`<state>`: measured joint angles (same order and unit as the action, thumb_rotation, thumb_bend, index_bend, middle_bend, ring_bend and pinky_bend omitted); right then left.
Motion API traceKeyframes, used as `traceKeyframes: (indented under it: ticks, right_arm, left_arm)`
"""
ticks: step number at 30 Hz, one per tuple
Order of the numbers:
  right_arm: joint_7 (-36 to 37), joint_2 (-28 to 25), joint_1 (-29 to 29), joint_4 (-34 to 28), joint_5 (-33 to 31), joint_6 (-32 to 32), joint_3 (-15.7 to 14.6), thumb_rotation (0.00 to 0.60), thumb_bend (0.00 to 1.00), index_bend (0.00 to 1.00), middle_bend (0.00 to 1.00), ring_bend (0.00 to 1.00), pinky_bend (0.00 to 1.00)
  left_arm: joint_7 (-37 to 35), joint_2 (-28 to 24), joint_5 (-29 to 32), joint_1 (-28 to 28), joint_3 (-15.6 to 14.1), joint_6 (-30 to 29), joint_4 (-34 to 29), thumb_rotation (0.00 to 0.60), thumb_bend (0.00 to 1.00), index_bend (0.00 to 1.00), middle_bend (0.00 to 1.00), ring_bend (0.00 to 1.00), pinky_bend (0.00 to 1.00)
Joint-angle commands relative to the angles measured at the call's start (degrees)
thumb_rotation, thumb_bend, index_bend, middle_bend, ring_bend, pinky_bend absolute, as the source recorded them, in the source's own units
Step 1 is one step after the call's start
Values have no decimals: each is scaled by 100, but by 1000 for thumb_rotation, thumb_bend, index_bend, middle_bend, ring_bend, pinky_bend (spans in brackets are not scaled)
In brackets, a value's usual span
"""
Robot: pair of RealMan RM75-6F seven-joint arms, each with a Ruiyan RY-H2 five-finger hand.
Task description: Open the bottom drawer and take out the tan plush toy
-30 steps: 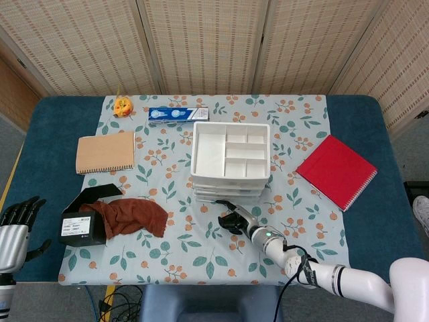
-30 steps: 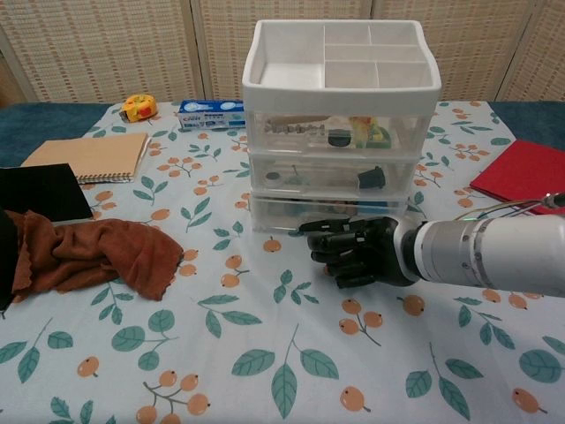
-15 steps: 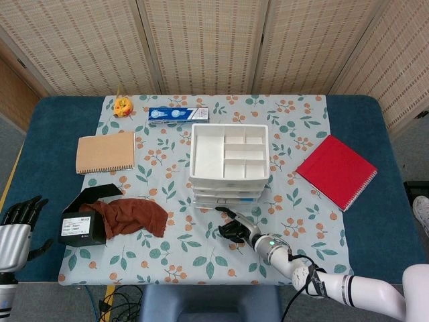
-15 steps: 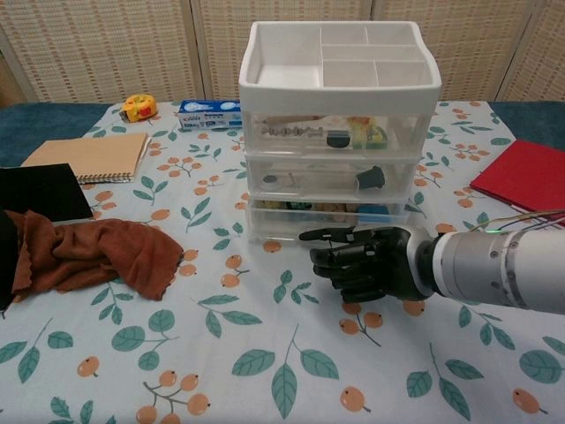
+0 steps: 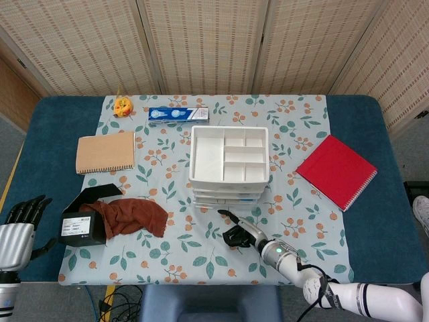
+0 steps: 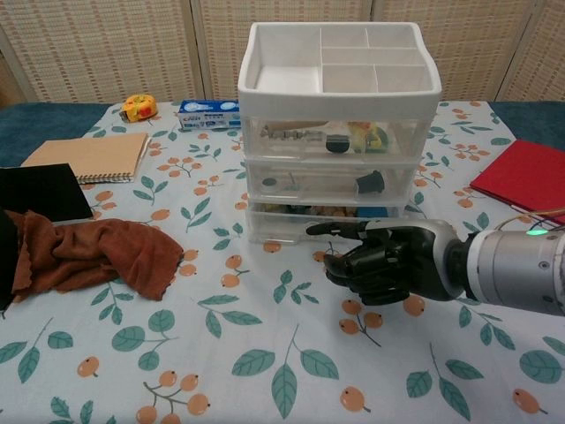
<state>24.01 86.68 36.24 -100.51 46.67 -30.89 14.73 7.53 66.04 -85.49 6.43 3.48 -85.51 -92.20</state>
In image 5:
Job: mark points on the kraft spiral notebook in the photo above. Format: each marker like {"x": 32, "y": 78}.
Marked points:
{"x": 105, "y": 152}

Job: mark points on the blue chair back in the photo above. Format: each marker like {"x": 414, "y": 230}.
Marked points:
{"x": 207, "y": 302}

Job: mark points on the white shoe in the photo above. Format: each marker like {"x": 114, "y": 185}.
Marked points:
{"x": 422, "y": 211}

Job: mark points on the red spiral notebook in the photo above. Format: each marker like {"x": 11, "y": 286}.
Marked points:
{"x": 336, "y": 171}

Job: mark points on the yellow tape measure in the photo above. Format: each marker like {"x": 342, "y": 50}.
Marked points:
{"x": 122, "y": 106}

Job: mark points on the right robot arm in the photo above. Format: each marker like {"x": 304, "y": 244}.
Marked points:
{"x": 335, "y": 288}

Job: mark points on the woven folding screen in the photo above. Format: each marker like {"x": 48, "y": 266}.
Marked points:
{"x": 201, "y": 43}

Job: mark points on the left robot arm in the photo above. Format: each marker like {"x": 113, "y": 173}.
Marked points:
{"x": 6, "y": 295}

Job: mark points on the black cardboard box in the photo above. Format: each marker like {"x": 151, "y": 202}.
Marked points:
{"x": 77, "y": 228}

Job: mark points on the brown cloth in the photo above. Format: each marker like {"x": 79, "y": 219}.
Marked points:
{"x": 134, "y": 214}

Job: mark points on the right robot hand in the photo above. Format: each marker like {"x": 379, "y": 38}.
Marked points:
{"x": 249, "y": 234}

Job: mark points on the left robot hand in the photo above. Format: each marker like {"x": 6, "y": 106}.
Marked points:
{"x": 15, "y": 245}

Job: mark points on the white plastic drawer organizer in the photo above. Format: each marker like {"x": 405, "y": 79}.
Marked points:
{"x": 207, "y": 154}

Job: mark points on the blue toothpaste box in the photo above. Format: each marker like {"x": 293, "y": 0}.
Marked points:
{"x": 174, "y": 114}

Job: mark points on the floral fruit print tablecloth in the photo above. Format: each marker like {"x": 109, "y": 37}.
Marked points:
{"x": 201, "y": 255}

